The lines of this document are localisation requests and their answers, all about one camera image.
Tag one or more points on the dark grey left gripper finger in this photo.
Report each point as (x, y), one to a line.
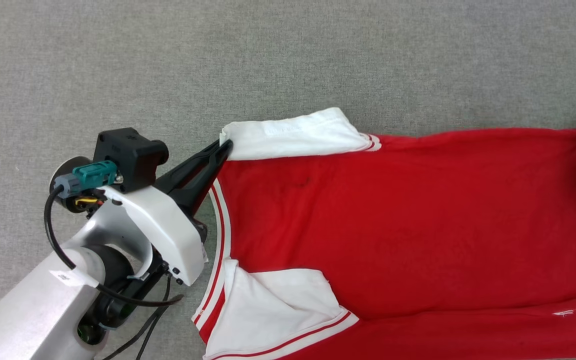
(188, 167)
(203, 187)

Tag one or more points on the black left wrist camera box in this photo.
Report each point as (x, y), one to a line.
(128, 155)

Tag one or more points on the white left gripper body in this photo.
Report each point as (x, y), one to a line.
(173, 235)

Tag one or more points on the grey felt mat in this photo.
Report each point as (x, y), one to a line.
(288, 55)

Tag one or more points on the red and white t-shirt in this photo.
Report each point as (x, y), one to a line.
(393, 225)

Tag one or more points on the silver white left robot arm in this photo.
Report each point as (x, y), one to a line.
(33, 305)

